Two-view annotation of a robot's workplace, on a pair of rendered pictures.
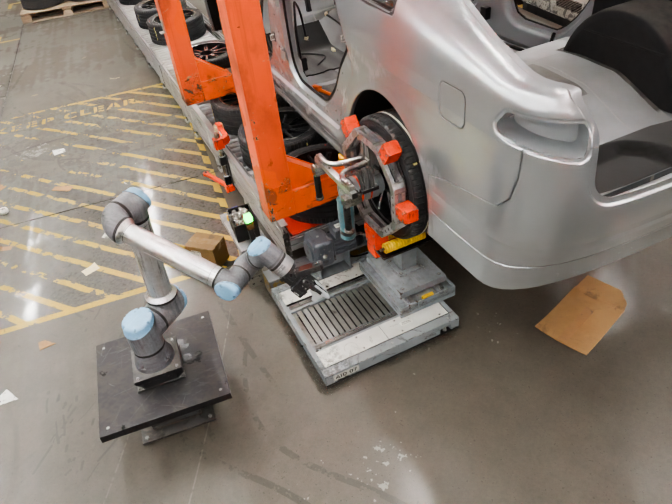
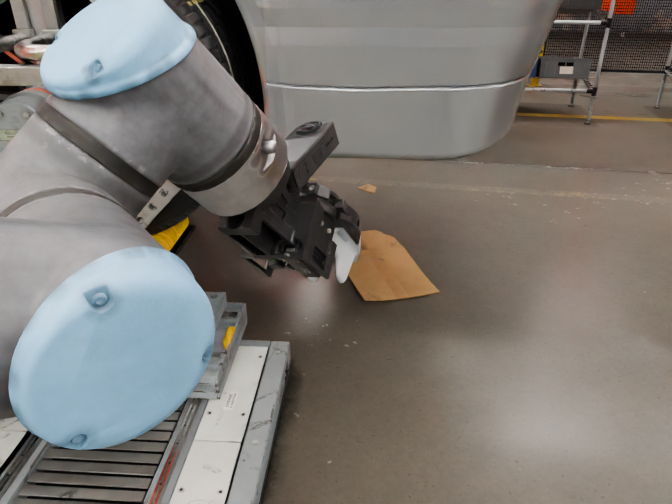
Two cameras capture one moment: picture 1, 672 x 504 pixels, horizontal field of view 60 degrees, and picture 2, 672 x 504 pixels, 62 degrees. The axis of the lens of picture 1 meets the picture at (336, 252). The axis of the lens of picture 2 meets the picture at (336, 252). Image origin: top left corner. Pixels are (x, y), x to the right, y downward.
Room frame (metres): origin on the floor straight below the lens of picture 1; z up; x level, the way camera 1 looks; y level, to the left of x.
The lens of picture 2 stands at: (1.51, 0.58, 1.13)
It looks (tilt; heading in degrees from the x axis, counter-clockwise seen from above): 28 degrees down; 295
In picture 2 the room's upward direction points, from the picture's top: straight up
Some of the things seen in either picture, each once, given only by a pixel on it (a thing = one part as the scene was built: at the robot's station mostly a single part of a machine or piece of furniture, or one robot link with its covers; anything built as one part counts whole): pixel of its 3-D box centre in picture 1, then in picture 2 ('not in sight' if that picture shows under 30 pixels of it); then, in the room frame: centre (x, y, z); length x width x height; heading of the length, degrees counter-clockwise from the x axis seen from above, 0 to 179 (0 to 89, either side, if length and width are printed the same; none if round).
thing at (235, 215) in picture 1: (243, 221); not in sight; (2.80, 0.52, 0.51); 0.20 x 0.14 x 0.13; 17
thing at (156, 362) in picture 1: (151, 351); not in sight; (1.95, 0.94, 0.42); 0.19 x 0.19 x 0.10
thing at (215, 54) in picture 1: (208, 62); not in sight; (5.88, 1.04, 0.39); 0.66 x 0.66 x 0.24
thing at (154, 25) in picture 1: (176, 26); not in sight; (7.24, 1.54, 0.39); 0.66 x 0.66 x 0.24
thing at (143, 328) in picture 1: (143, 330); not in sight; (1.96, 0.94, 0.56); 0.17 x 0.15 x 0.18; 152
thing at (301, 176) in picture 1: (327, 169); not in sight; (2.97, -0.01, 0.69); 0.52 x 0.17 x 0.35; 111
